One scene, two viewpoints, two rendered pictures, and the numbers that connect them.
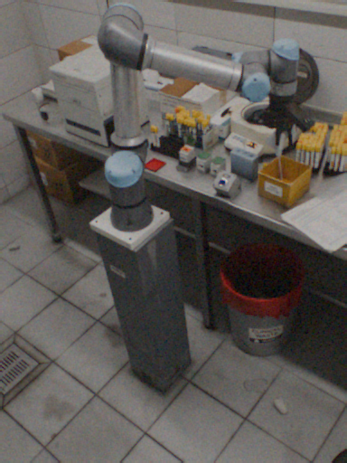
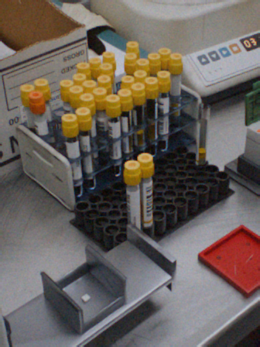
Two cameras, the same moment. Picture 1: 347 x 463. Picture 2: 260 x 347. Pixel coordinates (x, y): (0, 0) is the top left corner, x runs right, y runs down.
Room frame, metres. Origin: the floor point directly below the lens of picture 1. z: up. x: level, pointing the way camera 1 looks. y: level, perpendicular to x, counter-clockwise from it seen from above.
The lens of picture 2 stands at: (1.75, 0.49, 1.35)
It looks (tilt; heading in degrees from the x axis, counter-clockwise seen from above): 39 degrees down; 274
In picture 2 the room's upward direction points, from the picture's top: 1 degrees counter-clockwise
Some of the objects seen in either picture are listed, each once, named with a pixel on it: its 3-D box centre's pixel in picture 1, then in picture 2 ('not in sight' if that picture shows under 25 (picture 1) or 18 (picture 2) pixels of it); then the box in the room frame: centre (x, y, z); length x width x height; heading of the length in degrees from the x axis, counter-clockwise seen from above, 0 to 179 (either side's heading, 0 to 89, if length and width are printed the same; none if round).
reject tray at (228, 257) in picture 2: (154, 165); (244, 259); (1.69, 0.03, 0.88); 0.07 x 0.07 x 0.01; 45
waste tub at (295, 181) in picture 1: (284, 181); not in sight; (1.40, -0.42, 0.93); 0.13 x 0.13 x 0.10; 42
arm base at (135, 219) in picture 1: (130, 206); not in sight; (1.34, 0.13, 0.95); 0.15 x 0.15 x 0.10
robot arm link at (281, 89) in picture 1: (283, 86); not in sight; (1.42, -0.40, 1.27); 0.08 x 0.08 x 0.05
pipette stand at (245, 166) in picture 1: (244, 165); not in sight; (1.54, -0.30, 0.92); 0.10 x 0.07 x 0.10; 40
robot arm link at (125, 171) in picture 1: (125, 176); not in sight; (1.35, 0.12, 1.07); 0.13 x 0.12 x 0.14; 173
